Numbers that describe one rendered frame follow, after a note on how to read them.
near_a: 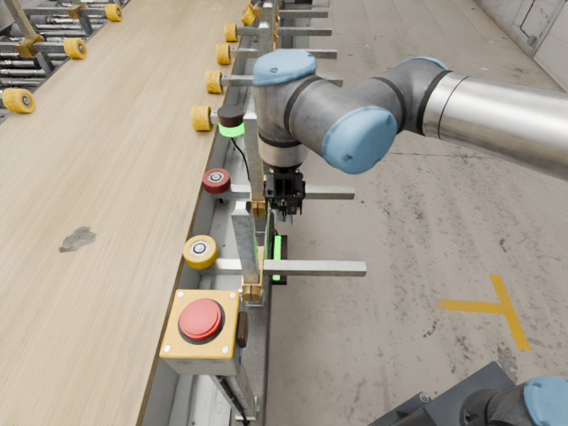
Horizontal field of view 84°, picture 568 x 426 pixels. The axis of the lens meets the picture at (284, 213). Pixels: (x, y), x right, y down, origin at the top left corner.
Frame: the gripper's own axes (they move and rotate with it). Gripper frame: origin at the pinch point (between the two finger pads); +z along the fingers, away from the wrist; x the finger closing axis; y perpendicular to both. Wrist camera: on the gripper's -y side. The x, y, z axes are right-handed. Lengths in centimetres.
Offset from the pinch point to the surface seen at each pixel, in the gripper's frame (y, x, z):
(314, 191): -19.1, 8.9, 11.3
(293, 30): -119, 3, 2
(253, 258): 10.7, -6.6, 1.8
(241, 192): -18.6, -13.2, 11.5
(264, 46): -64, -8, -12
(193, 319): 35.3, -8.4, -25.8
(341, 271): 6.4, 14.7, 14.4
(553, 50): -290, 269, 79
